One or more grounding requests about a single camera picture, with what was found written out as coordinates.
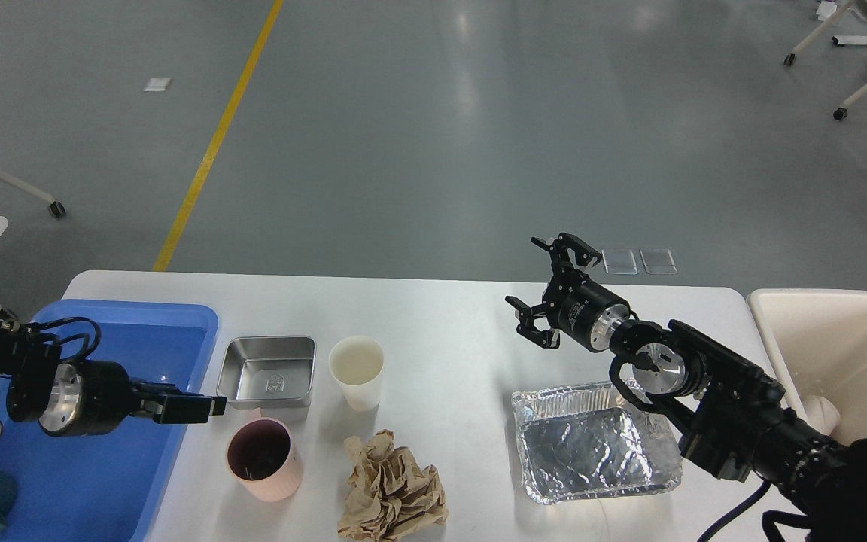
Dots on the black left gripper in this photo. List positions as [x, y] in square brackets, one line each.
[94, 397]

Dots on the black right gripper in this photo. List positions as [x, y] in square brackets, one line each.
[589, 314]

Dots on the stainless steel rectangular dish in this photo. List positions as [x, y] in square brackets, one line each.
[268, 372]

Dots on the pink ribbed mug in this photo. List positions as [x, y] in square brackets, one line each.
[263, 456]

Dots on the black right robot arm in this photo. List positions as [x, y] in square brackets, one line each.
[727, 410]

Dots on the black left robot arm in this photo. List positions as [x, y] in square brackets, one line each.
[48, 376]

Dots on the clear floor plate left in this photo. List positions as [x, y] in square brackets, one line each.
[620, 262]

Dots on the clear floor plate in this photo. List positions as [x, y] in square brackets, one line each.
[658, 261]
[620, 262]

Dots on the blue plastic tray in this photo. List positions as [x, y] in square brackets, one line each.
[108, 487]

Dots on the clear floor plate right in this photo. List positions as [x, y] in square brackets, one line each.
[658, 261]

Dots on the aluminium foil tray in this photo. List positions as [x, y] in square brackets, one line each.
[586, 442]

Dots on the white paper cup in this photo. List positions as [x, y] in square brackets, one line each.
[356, 363]

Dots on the crumpled brown paper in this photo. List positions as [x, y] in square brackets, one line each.
[389, 494]

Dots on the crumpled white cup in bin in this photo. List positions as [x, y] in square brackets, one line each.
[821, 414]

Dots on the white floor marker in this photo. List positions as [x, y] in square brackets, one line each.
[157, 84]

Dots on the beige plastic bin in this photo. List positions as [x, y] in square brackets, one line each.
[816, 340]

